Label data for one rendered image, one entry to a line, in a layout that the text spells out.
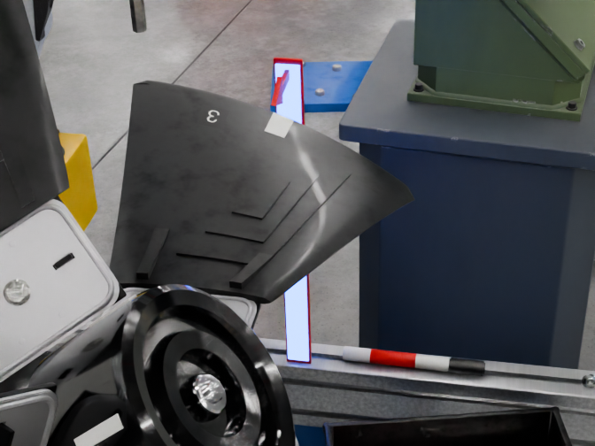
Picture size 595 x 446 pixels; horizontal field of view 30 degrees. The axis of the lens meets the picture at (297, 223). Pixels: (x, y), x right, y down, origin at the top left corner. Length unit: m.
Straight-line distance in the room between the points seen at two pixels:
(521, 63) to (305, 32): 2.74
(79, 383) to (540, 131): 0.80
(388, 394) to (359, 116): 0.32
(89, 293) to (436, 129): 0.71
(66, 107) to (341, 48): 0.95
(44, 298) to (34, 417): 0.08
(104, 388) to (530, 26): 0.81
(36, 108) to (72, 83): 3.12
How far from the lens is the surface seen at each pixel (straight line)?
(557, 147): 1.21
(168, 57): 3.83
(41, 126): 0.59
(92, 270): 0.58
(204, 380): 0.55
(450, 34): 1.25
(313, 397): 1.14
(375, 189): 0.82
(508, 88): 1.26
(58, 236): 0.59
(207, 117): 0.83
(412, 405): 1.13
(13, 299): 0.58
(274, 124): 0.84
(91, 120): 3.46
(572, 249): 1.29
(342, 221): 0.76
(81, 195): 1.10
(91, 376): 0.52
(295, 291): 1.06
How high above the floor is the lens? 1.59
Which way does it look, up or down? 33 degrees down
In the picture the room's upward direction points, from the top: 2 degrees counter-clockwise
